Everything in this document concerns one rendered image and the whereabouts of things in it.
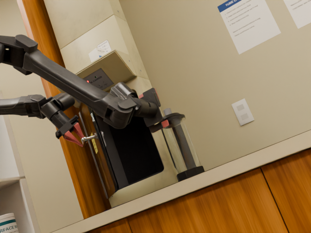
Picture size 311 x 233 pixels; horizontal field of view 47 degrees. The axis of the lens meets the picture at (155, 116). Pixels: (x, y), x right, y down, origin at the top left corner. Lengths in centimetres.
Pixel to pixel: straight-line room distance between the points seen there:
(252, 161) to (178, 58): 101
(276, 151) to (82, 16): 108
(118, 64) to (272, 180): 75
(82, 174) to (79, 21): 68
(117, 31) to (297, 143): 91
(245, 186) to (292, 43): 90
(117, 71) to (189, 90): 51
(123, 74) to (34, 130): 108
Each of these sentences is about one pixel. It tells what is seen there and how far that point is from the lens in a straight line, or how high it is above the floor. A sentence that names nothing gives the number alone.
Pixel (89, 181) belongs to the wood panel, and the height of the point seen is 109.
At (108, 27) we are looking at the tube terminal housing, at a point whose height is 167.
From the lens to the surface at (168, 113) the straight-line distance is 130.
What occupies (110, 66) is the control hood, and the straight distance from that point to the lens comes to 144.
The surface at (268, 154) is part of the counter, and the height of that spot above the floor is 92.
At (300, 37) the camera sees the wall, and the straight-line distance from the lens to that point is 176.
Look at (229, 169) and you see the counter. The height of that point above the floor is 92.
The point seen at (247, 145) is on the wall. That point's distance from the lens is 172.
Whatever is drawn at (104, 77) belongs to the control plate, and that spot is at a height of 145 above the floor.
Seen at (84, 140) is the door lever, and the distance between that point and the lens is 127.
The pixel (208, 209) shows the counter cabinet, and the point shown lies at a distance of 106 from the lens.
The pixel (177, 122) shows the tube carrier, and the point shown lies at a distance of 126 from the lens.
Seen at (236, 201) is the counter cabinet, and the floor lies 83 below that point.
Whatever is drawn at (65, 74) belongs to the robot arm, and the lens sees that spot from 111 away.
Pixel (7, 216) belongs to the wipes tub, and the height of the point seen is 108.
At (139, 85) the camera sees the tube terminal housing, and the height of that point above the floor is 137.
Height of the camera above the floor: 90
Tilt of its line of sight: 13 degrees up
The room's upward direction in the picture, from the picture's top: 21 degrees counter-clockwise
